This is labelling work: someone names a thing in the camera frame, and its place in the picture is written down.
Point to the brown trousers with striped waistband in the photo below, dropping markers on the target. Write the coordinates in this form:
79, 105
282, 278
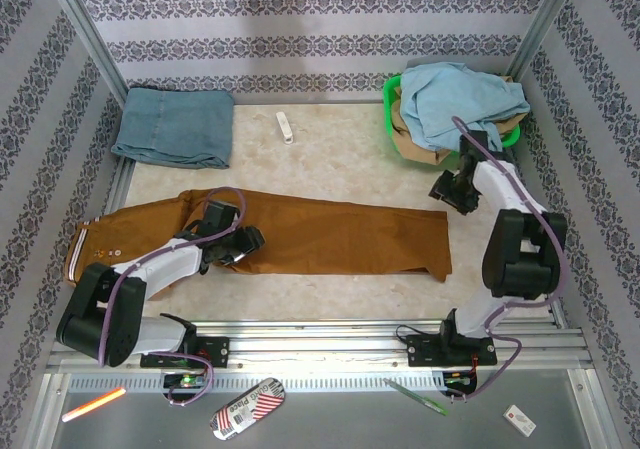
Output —
350, 239

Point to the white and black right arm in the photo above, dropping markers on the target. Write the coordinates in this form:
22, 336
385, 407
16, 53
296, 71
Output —
520, 259

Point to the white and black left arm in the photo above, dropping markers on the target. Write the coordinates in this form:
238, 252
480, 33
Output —
100, 309

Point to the light blue trousers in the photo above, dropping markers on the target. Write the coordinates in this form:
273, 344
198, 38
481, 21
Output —
440, 104

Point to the green plastic basket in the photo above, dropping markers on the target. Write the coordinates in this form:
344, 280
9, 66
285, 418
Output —
389, 114

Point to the folded blue jeans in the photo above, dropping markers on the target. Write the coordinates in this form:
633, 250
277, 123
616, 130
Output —
175, 129

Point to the small white plastic stick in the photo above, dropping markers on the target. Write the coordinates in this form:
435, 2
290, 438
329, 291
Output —
285, 126

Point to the flag print pencil case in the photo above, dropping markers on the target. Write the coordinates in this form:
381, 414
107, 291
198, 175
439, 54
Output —
247, 409

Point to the orange pen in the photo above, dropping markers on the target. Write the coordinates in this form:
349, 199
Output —
92, 405

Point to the green pen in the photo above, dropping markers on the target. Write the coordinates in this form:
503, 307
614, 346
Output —
417, 397

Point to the white eraser box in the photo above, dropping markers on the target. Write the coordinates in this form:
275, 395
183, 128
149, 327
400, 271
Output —
519, 420

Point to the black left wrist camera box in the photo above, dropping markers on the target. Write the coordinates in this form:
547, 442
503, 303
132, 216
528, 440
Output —
221, 214

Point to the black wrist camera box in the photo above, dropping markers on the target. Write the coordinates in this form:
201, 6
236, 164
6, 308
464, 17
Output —
221, 214
474, 145

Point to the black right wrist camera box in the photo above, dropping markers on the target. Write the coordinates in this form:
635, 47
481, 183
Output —
474, 145

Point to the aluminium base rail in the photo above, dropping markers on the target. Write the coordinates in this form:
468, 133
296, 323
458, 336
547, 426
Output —
320, 341

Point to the aluminium frame post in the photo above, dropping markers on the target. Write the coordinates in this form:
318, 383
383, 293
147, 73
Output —
85, 34
542, 24

